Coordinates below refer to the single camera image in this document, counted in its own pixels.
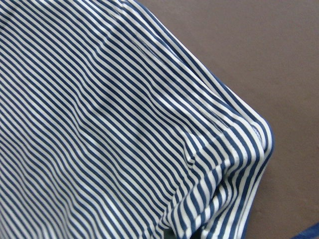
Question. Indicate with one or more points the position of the blue white striped polo shirt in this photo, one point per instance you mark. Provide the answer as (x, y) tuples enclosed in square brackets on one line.
[(111, 129)]

